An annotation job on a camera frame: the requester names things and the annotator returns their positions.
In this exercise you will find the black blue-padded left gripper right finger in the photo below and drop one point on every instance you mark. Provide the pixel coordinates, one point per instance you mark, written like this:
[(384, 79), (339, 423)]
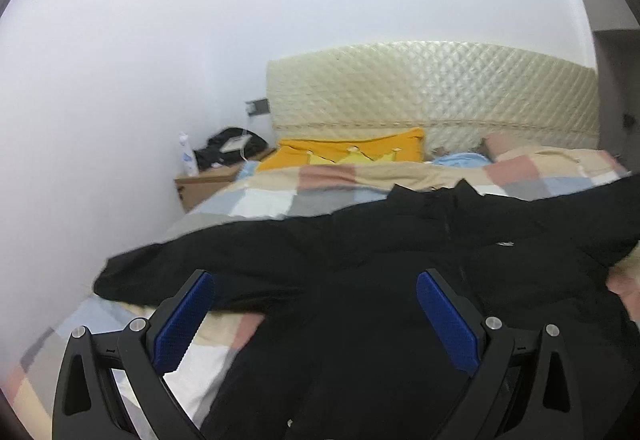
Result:
[(522, 385)]

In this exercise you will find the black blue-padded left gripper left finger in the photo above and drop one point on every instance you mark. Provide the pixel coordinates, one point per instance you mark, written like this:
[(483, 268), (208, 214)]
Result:
[(87, 401)]

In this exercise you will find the large black jacket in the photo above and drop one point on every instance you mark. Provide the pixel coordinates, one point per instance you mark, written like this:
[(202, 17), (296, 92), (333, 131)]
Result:
[(344, 350)]

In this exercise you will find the wooden nightstand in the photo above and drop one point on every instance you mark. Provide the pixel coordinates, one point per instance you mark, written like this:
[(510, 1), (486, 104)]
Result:
[(192, 191)]

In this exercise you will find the white spray bottle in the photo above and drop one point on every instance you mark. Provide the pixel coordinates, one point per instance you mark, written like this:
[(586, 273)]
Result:
[(187, 156)]

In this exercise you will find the yellow pillow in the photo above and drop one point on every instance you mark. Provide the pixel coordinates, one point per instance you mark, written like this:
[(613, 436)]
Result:
[(403, 147)]

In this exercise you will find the black bag on nightstand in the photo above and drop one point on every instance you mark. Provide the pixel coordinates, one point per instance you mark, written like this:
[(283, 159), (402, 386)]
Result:
[(230, 146)]

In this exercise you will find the cream quilted headboard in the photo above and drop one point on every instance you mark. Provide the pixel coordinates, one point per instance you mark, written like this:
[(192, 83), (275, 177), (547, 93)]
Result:
[(457, 92)]

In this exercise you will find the wall socket plate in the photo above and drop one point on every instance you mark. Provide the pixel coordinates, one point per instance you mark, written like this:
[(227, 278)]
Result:
[(257, 107)]

